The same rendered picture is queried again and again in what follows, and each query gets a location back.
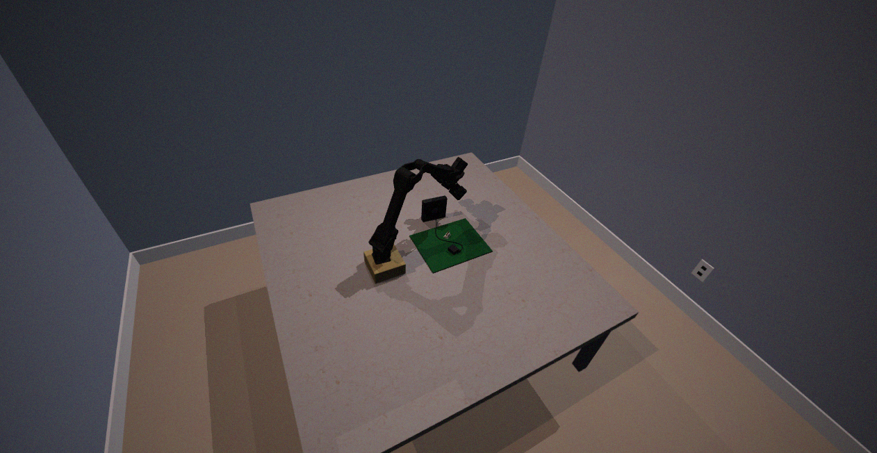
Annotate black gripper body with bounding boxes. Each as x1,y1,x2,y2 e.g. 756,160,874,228
431,174,467,200

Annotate green circuit board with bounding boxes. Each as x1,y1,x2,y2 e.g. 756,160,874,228
409,218,493,273

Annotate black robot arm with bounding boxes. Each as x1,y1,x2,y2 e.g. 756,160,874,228
368,157,468,265

